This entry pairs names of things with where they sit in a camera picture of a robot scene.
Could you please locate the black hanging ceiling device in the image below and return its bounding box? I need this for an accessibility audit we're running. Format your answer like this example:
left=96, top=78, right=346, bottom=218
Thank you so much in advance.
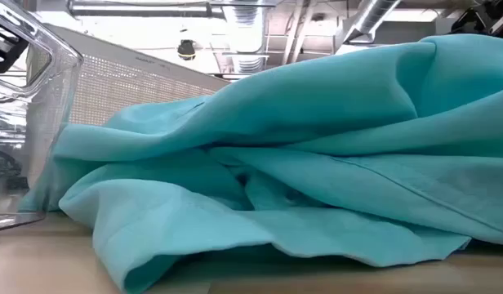
left=176, top=38, right=197, bottom=62

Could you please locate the white perforated plastic basket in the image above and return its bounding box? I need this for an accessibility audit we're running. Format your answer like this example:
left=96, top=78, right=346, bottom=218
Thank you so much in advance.
left=42, top=23, right=231, bottom=127

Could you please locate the turquoise cloth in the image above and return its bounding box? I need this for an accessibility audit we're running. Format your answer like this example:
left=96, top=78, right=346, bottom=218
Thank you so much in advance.
left=17, top=33, right=503, bottom=294

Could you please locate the silver ventilation duct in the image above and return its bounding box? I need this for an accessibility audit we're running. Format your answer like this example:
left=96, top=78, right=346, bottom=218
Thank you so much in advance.
left=335, top=0, right=403, bottom=56
left=222, top=0, right=274, bottom=75

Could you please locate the grey ceiling pipe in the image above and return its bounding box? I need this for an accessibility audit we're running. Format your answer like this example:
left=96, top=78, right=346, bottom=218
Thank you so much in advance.
left=66, top=0, right=226, bottom=20

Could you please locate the tall clear plastic bin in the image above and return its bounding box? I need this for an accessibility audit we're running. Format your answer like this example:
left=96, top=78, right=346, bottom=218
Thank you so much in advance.
left=0, top=0, right=84, bottom=234

